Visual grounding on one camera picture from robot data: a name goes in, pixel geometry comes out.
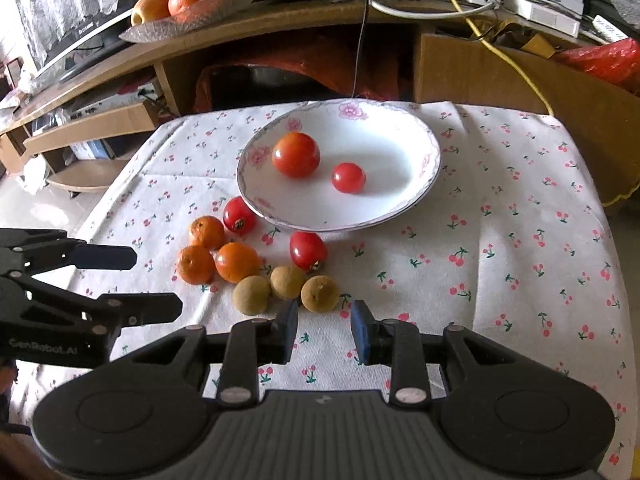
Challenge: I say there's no dark red plastic bag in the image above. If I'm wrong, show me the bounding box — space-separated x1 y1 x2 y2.
194 45 401 113

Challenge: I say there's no white floral plate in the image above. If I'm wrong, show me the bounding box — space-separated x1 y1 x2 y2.
236 99 442 233

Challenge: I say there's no black television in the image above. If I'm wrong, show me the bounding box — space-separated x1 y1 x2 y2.
0 0 143 83

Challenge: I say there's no small mandarin orange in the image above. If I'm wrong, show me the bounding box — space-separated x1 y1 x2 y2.
176 245 217 285
188 215 226 251

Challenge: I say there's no tan longan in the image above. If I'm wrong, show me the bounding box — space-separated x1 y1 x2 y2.
232 275 272 316
300 275 340 313
270 265 307 301

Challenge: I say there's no red tomato with stem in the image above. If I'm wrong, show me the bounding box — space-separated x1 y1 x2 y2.
222 196 257 235

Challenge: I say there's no thick white cable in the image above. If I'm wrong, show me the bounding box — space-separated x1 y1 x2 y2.
367 0 497 21

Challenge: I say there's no smooth bright orange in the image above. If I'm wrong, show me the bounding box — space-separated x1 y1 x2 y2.
215 242 262 284

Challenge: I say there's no cherry print tablecloth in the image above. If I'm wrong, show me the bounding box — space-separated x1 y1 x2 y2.
7 100 634 467

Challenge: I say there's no large red tomato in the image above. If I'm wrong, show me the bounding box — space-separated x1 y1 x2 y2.
272 132 321 179

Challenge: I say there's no small red tomato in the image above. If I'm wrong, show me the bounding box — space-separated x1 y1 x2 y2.
331 162 367 194

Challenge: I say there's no white power strip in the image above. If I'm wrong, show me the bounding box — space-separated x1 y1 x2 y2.
460 0 582 37

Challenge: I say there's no yellow cable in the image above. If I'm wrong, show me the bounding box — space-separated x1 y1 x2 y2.
300 0 555 117

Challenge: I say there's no oblong red tomato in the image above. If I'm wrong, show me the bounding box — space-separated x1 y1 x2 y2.
289 231 329 272

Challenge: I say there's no wooden television stand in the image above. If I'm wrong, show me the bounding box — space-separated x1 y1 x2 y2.
0 0 640 206

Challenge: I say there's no metal pot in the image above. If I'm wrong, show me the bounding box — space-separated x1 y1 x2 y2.
249 64 313 88

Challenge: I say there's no bright red plastic bag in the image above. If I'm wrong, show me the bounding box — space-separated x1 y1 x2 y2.
552 37 640 95

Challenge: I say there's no yellowish orange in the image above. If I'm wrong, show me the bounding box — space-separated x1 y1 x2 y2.
131 0 173 26

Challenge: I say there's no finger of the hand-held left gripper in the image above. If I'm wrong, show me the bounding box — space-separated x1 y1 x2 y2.
0 228 138 278
0 276 184 333

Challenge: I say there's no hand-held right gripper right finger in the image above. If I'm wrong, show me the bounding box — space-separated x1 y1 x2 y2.
350 299 519 407

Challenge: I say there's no glass fruit dish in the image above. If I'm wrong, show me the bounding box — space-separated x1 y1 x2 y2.
119 0 264 44

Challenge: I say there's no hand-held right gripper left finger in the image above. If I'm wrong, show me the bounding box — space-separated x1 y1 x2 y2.
131 300 300 407

